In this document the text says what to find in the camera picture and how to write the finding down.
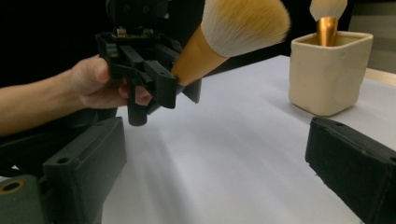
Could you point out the small makeup brush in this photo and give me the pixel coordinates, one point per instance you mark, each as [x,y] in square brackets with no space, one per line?
[327,28]

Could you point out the large makeup brush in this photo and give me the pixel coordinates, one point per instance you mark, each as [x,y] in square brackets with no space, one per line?
[236,25]

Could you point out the white table sheet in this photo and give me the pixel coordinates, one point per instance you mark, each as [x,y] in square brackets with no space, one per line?
[233,155]

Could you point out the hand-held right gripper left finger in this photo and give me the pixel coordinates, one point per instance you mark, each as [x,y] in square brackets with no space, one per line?
[84,168]

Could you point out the wooden table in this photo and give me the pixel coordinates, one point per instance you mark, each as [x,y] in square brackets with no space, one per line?
[383,77]

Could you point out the beige square cup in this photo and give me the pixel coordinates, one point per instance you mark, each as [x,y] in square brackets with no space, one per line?
[323,77]

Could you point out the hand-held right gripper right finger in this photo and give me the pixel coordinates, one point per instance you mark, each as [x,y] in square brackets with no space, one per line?
[358,168]

